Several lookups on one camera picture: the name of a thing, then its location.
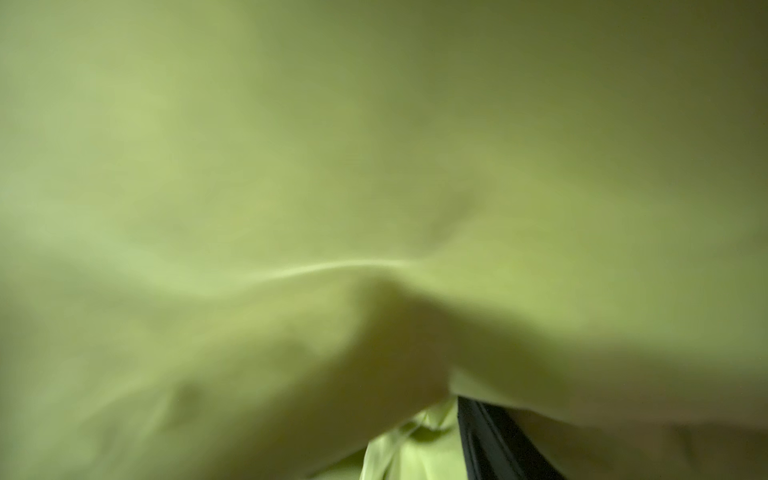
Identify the green zip jacket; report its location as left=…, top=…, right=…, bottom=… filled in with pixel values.
left=1, top=1, right=767, bottom=479

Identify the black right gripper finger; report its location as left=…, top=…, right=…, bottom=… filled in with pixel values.
left=457, top=397, right=564, bottom=480

